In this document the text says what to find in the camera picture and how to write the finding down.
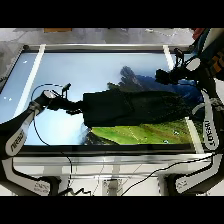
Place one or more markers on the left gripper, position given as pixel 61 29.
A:
pixel 63 104

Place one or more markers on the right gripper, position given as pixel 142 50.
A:
pixel 165 76

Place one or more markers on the black garment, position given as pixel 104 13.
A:
pixel 133 108

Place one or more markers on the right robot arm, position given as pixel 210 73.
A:
pixel 210 128

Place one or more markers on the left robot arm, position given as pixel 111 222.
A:
pixel 19 134

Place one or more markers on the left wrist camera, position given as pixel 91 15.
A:
pixel 66 87

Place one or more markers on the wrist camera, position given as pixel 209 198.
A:
pixel 178 54
pixel 66 87

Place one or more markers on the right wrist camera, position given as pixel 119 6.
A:
pixel 178 54

